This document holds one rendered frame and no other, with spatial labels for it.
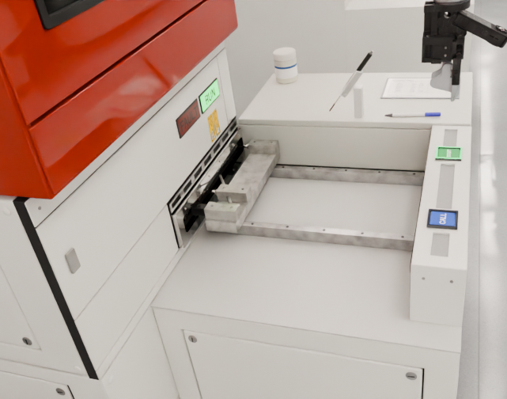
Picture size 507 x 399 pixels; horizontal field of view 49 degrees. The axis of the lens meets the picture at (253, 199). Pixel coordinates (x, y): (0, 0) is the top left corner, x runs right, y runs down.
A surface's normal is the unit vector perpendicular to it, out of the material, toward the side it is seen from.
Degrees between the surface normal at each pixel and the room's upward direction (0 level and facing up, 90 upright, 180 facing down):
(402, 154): 90
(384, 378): 90
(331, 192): 0
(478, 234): 0
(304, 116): 0
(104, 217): 90
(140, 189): 90
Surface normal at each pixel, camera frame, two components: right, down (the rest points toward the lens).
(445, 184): -0.13, -0.83
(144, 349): 0.94, 0.07
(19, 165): -0.32, 0.55
